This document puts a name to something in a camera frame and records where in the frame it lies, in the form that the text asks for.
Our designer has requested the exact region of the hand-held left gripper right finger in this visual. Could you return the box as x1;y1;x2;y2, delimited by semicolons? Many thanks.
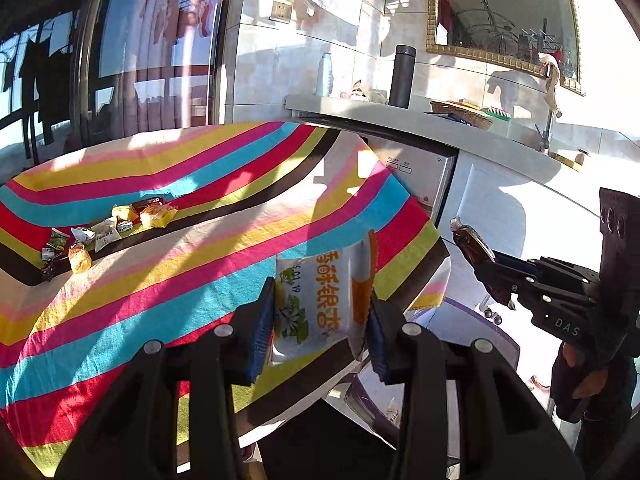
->
367;297;586;480

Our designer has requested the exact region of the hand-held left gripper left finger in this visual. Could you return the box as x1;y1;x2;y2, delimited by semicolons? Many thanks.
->
55;277;277;480

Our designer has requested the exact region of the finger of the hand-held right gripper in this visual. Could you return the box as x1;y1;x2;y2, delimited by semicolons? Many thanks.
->
472;255;531;307
492;252;542;279

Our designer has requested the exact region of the dark red shiny snack packet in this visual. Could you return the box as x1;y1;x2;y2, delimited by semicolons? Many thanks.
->
450;216;497;266

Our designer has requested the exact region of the white orange snack packet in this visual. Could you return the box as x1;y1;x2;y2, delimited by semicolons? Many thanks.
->
267;230;378;368

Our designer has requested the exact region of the large yellow cake packet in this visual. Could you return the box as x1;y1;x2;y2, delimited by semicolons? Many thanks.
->
139;203;179;229

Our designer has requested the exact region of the person's right forearm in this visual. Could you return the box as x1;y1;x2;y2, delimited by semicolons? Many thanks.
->
575;350;640;480

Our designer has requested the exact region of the person's right hand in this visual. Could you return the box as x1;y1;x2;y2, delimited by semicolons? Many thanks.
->
552;345;611;423

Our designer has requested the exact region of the striped colourful tablecloth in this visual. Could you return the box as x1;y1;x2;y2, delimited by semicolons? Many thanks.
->
0;121;453;478

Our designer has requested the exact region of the small yellow wooden object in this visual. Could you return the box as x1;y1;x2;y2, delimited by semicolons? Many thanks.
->
552;149;592;173

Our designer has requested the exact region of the white appliance with panel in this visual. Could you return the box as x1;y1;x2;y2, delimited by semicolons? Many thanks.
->
370;135;458;231

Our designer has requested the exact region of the metal faucet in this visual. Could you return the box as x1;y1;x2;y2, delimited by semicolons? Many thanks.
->
537;107;556;153

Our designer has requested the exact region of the wicker basket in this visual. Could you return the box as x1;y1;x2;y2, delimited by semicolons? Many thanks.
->
430;100;496;131

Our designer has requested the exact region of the beige hanging cloth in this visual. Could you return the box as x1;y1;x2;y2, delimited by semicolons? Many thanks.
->
537;52;563;118

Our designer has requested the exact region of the small yellow cake packet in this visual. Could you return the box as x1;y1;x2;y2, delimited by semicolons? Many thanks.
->
67;241;93;275

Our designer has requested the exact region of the white counter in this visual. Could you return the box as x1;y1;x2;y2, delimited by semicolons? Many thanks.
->
285;94;616;216

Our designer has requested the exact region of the black thermos bottle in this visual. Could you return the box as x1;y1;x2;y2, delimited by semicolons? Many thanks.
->
389;45;417;109

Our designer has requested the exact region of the small brown pale object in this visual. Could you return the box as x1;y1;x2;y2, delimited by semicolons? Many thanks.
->
342;80;388;106

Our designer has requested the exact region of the gold-framed mirror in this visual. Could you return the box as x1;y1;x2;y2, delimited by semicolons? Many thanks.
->
426;0;586;97

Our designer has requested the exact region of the white plastic bottle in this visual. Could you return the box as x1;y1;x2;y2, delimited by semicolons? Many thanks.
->
315;52;334;97

